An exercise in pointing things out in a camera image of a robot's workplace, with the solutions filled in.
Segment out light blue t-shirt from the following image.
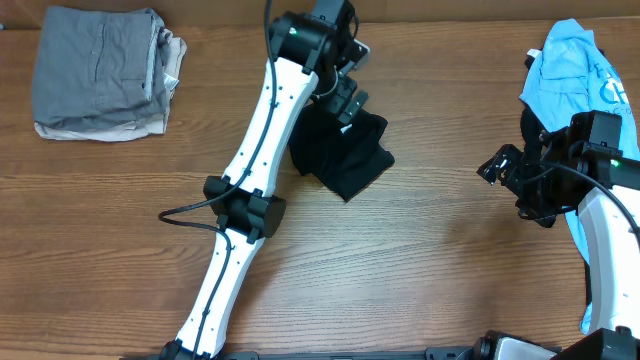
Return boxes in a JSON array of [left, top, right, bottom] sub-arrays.
[[519, 18, 640, 335]]

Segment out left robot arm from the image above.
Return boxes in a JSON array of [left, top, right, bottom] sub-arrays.
[[159, 0, 370, 359]]

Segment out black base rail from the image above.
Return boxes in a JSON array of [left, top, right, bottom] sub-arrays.
[[119, 342, 565, 360]]

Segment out folded beige garment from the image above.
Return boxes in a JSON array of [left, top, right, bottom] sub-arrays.
[[34, 29, 187, 142]]

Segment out black garment under blue shirt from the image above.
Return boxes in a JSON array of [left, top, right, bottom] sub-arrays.
[[521, 57, 620, 161]]

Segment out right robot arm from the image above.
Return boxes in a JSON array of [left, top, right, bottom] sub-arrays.
[[473, 111, 639, 359]]

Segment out black t-shirt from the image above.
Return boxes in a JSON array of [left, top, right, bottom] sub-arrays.
[[288, 105, 395, 201]]

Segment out folded grey trousers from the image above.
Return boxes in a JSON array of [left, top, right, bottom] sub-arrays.
[[32, 6, 168, 131]]

